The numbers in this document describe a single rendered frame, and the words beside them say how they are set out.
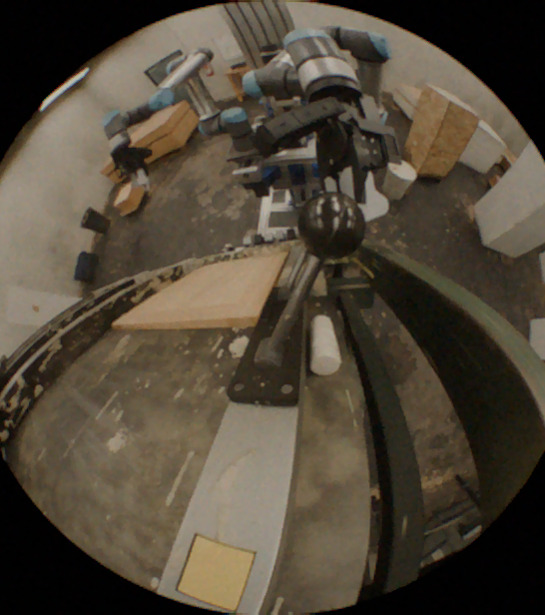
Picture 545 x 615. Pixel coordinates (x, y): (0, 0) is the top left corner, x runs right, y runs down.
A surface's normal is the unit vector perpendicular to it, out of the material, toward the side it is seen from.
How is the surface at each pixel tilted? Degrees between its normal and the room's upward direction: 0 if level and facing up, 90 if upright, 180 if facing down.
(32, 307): 90
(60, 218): 90
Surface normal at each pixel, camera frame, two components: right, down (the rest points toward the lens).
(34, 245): 0.97, 0.07
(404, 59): -0.09, 0.99
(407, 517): -0.17, -0.88
